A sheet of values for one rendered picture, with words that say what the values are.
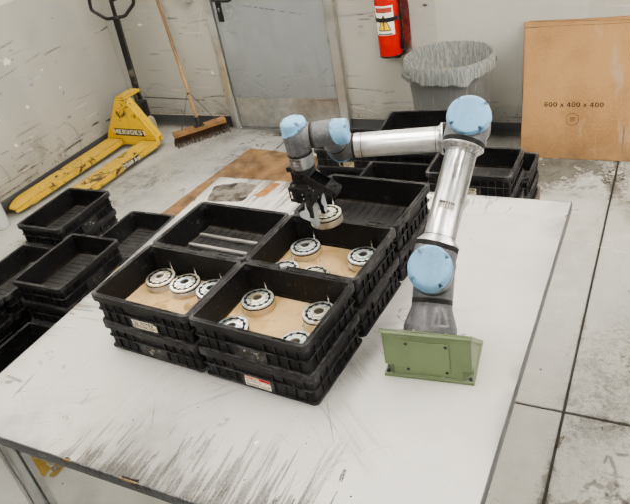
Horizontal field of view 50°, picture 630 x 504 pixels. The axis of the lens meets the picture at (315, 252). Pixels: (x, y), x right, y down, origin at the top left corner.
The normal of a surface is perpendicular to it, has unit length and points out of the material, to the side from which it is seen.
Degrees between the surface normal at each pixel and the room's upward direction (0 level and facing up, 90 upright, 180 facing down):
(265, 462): 0
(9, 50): 90
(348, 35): 90
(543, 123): 75
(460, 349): 90
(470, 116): 39
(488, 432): 0
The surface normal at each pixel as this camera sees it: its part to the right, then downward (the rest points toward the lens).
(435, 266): -0.27, -0.04
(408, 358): -0.32, 0.56
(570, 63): -0.44, 0.39
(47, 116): 0.89, 0.11
